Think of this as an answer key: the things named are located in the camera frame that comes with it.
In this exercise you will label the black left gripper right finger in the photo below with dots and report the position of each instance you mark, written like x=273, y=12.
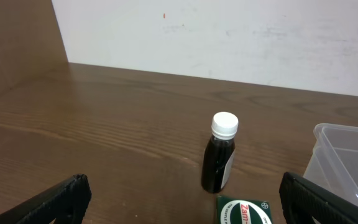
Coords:
x=304, y=202

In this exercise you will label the dark bottle white cap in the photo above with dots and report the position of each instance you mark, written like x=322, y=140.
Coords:
x=219, y=152

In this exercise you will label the clear plastic container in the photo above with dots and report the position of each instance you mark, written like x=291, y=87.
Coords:
x=334, y=162

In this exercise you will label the green Zam-Buk tin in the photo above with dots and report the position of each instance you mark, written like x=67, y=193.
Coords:
x=237, y=211

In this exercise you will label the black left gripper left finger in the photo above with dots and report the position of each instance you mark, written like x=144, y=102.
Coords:
x=64, y=203

